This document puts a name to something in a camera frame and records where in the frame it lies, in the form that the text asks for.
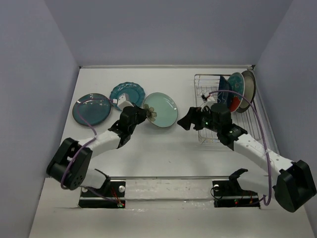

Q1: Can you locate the grey cream plate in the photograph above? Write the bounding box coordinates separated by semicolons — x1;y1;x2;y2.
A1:
237;70;256;113

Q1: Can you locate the dark blue leaf plate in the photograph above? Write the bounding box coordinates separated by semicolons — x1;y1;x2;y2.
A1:
217;75;232;108

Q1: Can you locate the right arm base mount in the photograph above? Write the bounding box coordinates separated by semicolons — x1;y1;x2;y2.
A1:
210;169;261;208

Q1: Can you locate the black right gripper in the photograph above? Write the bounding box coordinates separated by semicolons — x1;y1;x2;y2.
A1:
176;106;221;133

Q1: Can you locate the teal scalloped plate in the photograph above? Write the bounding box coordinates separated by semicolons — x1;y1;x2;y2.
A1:
109;82;146;111

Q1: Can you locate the light green flower plate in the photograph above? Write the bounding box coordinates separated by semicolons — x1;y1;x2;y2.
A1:
143;92;178;128

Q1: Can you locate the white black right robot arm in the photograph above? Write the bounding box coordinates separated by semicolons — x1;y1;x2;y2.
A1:
177;103;317;213

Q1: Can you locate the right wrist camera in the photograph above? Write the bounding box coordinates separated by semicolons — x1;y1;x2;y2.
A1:
201;92;215;103

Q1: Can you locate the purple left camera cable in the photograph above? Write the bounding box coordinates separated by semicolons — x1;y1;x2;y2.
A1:
60;98;118;191

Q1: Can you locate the dark teal blossom plate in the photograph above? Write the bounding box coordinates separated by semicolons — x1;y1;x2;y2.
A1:
72;93;111;126

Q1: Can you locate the red and teal plate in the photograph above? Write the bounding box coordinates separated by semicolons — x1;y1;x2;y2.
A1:
227;72;245;113

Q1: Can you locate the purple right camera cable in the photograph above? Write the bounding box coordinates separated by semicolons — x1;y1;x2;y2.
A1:
209;90;273;206

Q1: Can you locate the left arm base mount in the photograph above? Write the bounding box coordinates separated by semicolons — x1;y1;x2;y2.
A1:
78;179;126;209

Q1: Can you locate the metal wire dish rack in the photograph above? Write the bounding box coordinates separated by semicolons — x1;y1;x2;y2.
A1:
194;70;263;143

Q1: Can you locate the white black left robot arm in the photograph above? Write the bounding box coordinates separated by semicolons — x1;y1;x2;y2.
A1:
46;104;152;196

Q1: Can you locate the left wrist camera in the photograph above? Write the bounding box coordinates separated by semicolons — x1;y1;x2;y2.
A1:
113;93;133;111

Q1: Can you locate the purple camera cable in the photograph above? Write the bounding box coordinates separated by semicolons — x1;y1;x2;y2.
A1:
209;90;273;206
60;98;118;191

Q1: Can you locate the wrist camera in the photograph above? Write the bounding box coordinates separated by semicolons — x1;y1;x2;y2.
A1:
201;92;215;103
113;93;133;111

